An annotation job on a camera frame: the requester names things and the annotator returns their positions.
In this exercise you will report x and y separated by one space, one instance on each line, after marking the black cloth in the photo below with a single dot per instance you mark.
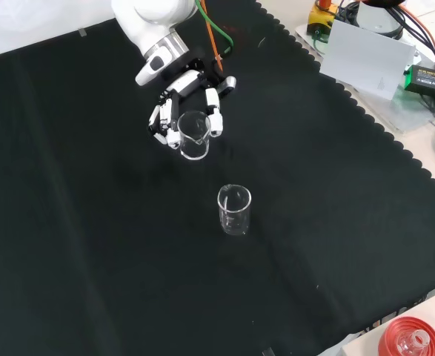
91 222

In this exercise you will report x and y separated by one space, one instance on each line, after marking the red ribbed funnel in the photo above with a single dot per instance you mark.
389 335

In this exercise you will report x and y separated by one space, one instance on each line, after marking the small clear glass flask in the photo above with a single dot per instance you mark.
413 340

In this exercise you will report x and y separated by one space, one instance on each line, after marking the yellow stop button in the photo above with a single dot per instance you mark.
318 16

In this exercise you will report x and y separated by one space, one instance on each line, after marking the grey metal plate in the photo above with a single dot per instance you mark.
410 111

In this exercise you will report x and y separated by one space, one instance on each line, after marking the grey round base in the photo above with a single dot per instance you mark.
374 16

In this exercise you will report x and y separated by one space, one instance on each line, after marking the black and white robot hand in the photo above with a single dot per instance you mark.
187 82

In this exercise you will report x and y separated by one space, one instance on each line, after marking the pale board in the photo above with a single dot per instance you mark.
365 59

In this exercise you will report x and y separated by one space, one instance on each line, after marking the grey tape strip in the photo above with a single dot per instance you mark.
82 32
268 352

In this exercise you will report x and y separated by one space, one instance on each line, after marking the black and green power supply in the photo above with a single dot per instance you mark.
430 79

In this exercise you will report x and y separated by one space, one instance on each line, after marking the clear glass beaker with spout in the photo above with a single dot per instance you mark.
195 148

